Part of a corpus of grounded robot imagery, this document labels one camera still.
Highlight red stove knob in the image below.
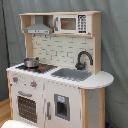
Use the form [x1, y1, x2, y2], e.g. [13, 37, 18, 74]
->
[30, 81, 37, 88]
[13, 77, 18, 83]

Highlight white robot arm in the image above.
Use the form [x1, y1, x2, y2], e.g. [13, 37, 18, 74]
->
[1, 120, 28, 128]

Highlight black stove top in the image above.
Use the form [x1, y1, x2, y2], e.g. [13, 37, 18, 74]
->
[18, 64, 55, 73]

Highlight white oven door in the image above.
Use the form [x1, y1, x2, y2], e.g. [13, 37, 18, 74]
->
[11, 86, 44, 128]

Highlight toy microwave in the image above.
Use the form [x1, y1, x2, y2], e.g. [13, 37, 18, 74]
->
[54, 14, 91, 34]

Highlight silver toy pot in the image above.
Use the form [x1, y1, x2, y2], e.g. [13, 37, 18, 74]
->
[24, 57, 39, 68]

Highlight right red stove knob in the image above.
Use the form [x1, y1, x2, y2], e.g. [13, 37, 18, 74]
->
[30, 81, 37, 88]

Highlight grey range hood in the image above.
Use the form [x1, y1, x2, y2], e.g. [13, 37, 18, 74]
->
[24, 15, 54, 35]

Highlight cabinet door with dispenser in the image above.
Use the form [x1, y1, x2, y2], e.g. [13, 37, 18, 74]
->
[45, 82, 82, 128]

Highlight wooden toy kitchen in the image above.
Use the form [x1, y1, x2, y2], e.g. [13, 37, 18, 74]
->
[7, 11, 114, 128]

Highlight grey toy sink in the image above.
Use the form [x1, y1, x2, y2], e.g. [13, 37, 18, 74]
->
[52, 68, 92, 81]

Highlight left red stove knob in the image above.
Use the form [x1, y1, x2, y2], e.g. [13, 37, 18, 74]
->
[13, 77, 18, 83]

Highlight black toy faucet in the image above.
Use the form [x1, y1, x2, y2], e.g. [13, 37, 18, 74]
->
[75, 51, 93, 70]

